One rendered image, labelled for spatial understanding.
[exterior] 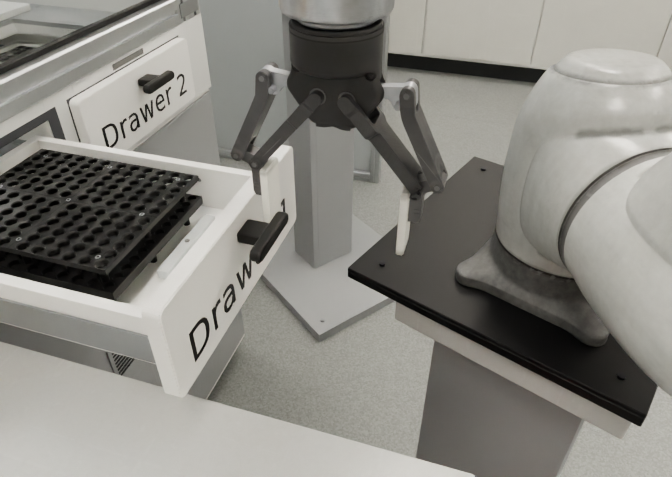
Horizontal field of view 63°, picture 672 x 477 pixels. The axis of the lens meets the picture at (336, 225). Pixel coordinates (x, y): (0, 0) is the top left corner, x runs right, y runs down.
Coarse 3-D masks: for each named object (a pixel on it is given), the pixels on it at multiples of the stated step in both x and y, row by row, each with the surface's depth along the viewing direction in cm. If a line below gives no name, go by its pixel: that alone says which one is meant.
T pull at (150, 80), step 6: (168, 72) 87; (144, 78) 85; (150, 78) 85; (156, 78) 85; (162, 78) 86; (168, 78) 87; (144, 84) 85; (150, 84) 83; (156, 84) 84; (162, 84) 86; (144, 90) 83; (150, 90) 83
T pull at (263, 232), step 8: (280, 216) 55; (248, 224) 54; (256, 224) 54; (264, 224) 54; (272, 224) 54; (280, 224) 55; (240, 232) 53; (248, 232) 53; (256, 232) 53; (264, 232) 53; (272, 232) 53; (280, 232) 55; (240, 240) 54; (248, 240) 53; (256, 240) 53; (264, 240) 52; (272, 240) 53; (256, 248) 51; (264, 248) 52; (256, 256) 51; (264, 256) 52
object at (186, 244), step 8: (208, 216) 66; (200, 224) 65; (208, 224) 65; (192, 232) 64; (200, 232) 64; (184, 240) 63; (192, 240) 63; (176, 248) 61; (184, 248) 61; (168, 256) 60; (176, 256) 60; (168, 264) 59; (176, 264) 60; (160, 272) 58; (168, 272) 58
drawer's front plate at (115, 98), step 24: (168, 48) 92; (120, 72) 83; (144, 72) 87; (96, 96) 77; (120, 96) 82; (144, 96) 88; (192, 96) 102; (96, 120) 78; (120, 120) 83; (144, 120) 89; (96, 144) 79; (120, 144) 84
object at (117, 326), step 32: (0, 160) 68; (128, 160) 70; (160, 160) 68; (192, 192) 69; (224, 192) 68; (192, 224) 67; (160, 256) 62; (0, 288) 51; (32, 288) 49; (64, 288) 58; (128, 288) 58; (0, 320) 54; (32, 320) 52; (64, 320) 50; (96, 320) 49; (128, 320) 47; (128, 352) 50
